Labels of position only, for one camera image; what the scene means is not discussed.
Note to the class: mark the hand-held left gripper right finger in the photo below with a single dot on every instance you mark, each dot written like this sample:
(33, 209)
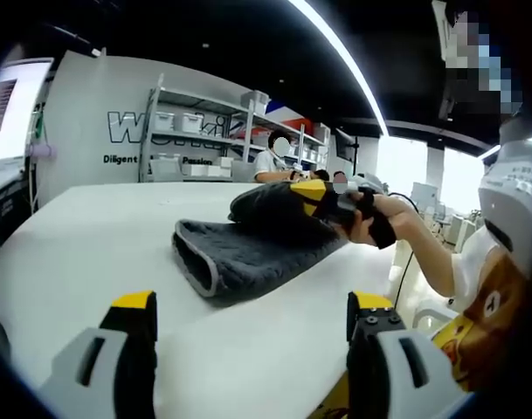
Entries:
(392, 375)

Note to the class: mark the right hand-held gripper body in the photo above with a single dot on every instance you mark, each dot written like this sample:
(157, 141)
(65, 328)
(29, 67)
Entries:
(367, 183)

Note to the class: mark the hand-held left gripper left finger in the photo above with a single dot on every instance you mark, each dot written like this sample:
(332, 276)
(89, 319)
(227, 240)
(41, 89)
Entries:
(117, 371)

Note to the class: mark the grey towel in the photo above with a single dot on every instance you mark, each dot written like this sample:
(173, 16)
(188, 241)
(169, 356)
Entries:
(248, 253)

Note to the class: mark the person's right hand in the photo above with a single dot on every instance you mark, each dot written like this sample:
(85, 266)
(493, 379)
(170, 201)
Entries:
(401, 218)

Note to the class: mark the black monitor on stand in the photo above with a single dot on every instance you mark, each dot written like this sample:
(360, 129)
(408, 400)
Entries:
(346, 146)

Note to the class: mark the ceiling light strip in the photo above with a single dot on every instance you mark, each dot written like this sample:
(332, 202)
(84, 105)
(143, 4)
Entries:
(348, 61)

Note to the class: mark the white table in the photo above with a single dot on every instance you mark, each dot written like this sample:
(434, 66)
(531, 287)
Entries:
(95, 244)

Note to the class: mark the group of white storage bins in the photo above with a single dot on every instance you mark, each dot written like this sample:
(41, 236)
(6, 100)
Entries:
(187, 124)

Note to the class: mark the white chest device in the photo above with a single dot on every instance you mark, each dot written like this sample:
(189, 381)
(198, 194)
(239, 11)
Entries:
(510, 187)

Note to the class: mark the metal shelving rack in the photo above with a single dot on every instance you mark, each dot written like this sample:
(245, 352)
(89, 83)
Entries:
(195, 100)

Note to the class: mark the black cabinet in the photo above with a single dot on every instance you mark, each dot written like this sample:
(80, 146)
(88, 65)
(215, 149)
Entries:
(8, 209)

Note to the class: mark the purple rolled mat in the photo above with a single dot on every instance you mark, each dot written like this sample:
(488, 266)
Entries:
(43, 152)

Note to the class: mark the grey lettered partition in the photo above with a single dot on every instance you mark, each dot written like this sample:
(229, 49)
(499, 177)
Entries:
(86, 109)

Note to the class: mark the green hanging item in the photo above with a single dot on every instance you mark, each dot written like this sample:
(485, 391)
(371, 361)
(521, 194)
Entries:
(39, 126)

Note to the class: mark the pink lit monitor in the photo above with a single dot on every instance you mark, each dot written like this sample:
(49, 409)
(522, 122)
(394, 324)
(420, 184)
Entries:
(12, 109)

